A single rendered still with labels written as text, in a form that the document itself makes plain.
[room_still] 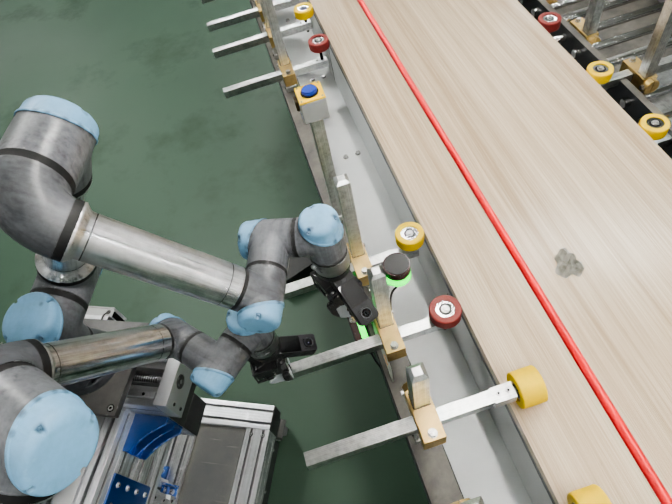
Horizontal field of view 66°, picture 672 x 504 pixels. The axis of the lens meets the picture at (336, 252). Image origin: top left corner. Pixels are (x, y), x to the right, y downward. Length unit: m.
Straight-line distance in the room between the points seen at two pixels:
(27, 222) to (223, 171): 2.32
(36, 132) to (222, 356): 0.51
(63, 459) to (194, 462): 1.30
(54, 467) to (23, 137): 0.45
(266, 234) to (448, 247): 0.62
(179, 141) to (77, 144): 2.52
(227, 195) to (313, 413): 1.34
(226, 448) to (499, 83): 1.59
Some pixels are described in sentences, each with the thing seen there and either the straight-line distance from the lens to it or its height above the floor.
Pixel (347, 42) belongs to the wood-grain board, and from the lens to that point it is 2.12.
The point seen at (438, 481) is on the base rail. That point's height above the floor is 0.70.
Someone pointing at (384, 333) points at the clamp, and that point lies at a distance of 1.32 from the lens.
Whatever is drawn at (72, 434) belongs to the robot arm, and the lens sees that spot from 0.78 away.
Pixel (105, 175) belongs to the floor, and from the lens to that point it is 3.44.
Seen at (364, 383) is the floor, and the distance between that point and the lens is 2.20.
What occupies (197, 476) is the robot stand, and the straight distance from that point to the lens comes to 2.05.
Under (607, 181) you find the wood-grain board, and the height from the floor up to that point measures 0.90.
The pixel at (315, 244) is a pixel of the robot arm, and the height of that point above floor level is 1.33.
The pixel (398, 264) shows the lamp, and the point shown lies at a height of 1.11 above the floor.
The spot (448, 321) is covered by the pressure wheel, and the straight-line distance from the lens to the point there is 1.29.
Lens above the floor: 2.06
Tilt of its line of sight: 55 degrees down
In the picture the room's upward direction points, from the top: 16 degrees counter-clockwise
